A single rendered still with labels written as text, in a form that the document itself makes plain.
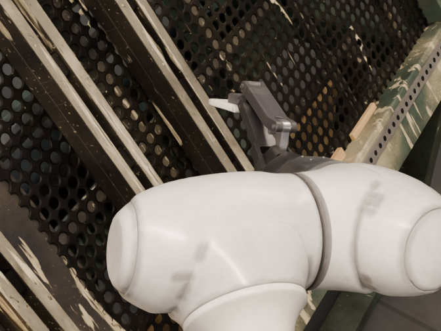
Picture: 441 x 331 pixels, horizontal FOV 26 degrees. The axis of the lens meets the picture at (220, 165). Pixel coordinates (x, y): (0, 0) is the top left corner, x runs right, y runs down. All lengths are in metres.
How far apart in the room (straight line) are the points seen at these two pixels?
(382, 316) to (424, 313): 0.13
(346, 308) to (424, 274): 1.91
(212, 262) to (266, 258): 0.04
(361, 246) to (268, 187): 0.09
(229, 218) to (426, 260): 0.16
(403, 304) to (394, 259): 2.18
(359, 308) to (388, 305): 0.26
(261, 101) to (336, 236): 0.28
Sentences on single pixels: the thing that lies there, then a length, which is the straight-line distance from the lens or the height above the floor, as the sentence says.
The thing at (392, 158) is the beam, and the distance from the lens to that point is 2.15.
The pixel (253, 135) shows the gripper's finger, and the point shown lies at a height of 1.64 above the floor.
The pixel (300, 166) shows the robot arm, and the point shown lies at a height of 1.70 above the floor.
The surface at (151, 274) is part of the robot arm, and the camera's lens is 0.72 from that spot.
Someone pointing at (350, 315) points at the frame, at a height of 0.18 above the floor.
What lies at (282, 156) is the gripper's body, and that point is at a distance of 0.97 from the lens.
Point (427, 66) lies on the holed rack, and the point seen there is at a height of 0.89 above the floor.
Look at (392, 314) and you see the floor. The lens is 2.92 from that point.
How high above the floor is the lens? 2.36
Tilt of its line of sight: 46 degrees down
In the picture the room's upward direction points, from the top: straight up
